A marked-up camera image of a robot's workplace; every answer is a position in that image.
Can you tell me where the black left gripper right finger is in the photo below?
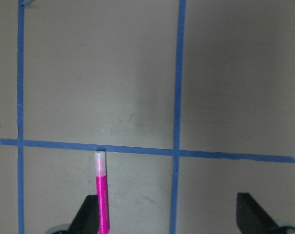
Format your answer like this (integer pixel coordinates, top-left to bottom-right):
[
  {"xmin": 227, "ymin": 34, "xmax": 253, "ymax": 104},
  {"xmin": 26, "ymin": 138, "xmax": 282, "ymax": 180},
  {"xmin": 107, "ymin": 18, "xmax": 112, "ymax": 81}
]
[{"xmin": 236, "ymin": 193, "xmax": 279, "ymax": 234}]

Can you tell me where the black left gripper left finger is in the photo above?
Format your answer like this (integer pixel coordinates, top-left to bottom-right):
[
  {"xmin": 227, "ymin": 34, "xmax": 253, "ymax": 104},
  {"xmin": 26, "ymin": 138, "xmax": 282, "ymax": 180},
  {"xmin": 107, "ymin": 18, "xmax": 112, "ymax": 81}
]
[{"xmin": 68, "ymin": 195, "xmax": 99, "ymax": 234}]

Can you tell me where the pink highlighter pen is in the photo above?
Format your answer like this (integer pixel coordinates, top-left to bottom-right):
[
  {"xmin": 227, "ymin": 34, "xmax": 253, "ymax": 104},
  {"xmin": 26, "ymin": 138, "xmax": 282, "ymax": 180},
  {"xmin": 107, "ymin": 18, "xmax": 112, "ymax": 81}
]
[{"xmin": 94, "ymin": 151, "xmax": 110, "ymax": 234}]

